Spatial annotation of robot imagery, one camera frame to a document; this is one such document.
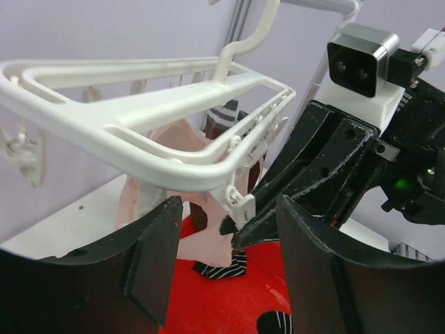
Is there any white clip sock hanger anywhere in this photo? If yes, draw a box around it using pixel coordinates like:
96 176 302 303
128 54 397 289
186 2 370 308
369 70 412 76
1 1 296 229

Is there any black striped sock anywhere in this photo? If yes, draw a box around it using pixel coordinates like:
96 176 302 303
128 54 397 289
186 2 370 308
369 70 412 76
193 252 247 280
257 310 295 334

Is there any red plastic tray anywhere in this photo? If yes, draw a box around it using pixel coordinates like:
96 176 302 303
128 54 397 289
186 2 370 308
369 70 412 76
163 215 295 334

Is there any pale pink sock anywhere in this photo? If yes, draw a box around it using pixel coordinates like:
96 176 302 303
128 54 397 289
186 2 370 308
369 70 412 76
116 120 233 267

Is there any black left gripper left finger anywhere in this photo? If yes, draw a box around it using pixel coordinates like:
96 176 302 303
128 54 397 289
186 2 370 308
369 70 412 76
1 196 183 333

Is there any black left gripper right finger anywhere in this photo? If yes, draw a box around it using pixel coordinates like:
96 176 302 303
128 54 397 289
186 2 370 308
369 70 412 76
276 196 444 333

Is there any brown sock striped cuff long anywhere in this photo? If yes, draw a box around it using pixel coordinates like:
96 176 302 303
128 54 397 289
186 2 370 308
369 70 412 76
190 100 266 232

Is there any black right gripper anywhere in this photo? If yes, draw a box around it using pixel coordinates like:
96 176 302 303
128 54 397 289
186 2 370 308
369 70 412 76
232 80 444 249

